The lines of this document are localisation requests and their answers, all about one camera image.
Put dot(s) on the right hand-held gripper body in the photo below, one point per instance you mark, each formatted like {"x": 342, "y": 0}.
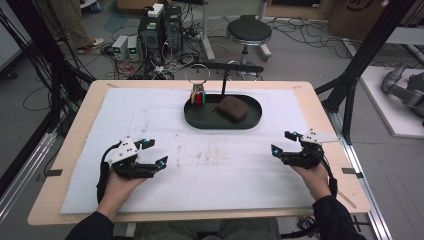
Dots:
{"x": 308, "y": 158}

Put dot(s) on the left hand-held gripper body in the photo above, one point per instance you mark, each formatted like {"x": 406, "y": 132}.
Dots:
{"x": 128, "y": 166}

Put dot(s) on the black tray with hook stand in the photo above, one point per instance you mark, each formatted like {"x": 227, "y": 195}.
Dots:
{"x": 203, "y": 120}

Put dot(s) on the brown key pouch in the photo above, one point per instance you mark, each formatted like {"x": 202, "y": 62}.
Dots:
{"x": 233, "y": 108}

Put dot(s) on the person's right hand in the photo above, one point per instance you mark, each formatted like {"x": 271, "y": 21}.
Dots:
{"x": 318, "y": 181}

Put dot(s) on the person's left hand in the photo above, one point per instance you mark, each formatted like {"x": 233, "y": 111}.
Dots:
{"x": 118, "y": 191}

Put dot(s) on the black tape strip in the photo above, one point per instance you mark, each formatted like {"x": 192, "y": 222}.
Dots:
{"x": 53, "y": 172}
{"x": 351, "y": 172}

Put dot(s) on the white table mat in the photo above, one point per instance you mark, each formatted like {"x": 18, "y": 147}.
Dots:
{"x": 213, "y": 186}

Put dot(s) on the wooden table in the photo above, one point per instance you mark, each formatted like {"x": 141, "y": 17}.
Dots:
{"x": 50, "y": 200}

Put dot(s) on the white platform board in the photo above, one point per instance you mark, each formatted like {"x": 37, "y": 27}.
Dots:
{"x": 383, "y": 110}

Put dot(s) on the person's legs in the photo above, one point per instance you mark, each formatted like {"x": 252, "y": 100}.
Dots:
{"x": 233, "y": 231}

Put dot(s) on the grey power supply unit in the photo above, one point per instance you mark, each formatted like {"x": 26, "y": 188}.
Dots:
{"x": 120, "y": 46}
{"x": 133, "y": 48}

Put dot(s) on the black computer tower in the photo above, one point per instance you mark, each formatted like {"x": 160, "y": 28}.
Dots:
{"x": 151, "y": 38}
{"x": 173, "y": 28}

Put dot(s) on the black round stool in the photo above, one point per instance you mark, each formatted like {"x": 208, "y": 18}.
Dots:
{"x": 249, "y": 30}

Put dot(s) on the cardboard box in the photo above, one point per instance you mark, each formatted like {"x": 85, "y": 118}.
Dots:
{"x": 353, "y": 16}

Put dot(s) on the white box on computer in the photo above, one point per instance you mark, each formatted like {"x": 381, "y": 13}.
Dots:
{"x": 156, "y": 10}

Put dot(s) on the aluminium rail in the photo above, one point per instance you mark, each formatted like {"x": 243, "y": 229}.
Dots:
{"x": 370, "y": 200}
{"x": 23, "y": 173}

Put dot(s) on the black metal frame post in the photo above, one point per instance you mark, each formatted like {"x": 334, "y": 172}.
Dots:
{"x": 370, "y": 50}

